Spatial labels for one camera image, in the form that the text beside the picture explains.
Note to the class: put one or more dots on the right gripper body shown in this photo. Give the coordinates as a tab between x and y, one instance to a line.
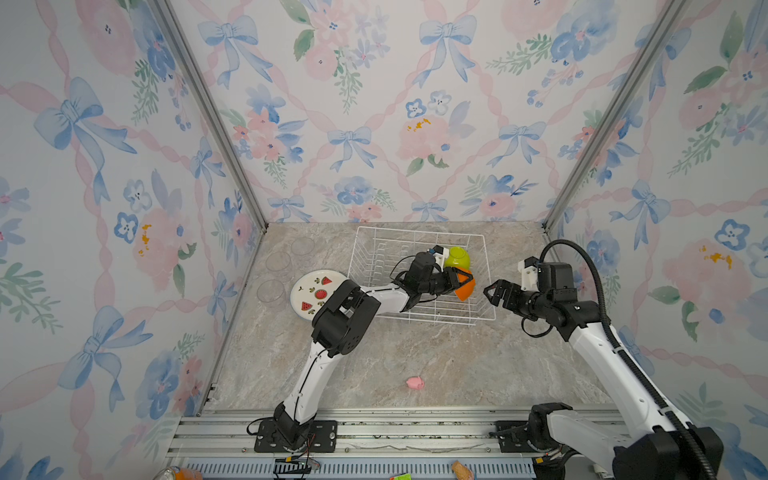
530	304

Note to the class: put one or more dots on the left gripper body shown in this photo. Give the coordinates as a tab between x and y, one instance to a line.
435	285

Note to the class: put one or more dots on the lime green bowl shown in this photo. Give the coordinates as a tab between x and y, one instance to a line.
458	257

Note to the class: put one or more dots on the watermelon pattern plate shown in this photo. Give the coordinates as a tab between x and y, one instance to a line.
312	290

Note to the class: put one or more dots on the clear glass cup front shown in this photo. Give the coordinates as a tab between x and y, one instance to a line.
303	246

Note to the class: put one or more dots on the clear glass cup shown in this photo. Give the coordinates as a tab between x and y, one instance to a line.
303	246
270	291
278	261

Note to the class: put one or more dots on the clear glass cup back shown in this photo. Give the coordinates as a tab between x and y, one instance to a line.
278	261

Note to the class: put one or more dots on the orange bowl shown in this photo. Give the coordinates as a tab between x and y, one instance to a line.
466	286

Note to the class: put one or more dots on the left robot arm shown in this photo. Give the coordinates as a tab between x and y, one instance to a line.
341	312

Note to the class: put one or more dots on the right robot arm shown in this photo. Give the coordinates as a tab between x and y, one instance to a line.
661	442

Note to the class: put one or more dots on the small pink object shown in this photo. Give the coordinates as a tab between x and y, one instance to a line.
415	383

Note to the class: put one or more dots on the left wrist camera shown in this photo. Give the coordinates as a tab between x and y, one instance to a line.
440	254

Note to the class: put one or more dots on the white wire dish rack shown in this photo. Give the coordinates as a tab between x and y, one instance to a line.
380	253

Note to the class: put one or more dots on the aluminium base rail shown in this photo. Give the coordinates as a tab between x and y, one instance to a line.
370	443

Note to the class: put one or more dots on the right aluminium corner post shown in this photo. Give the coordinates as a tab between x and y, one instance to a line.
660	32

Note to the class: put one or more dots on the aluminium corner post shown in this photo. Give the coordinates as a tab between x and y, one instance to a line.
660	32
179	45

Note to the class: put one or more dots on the left aluminium corner post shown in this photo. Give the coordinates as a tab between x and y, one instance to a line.
179	45

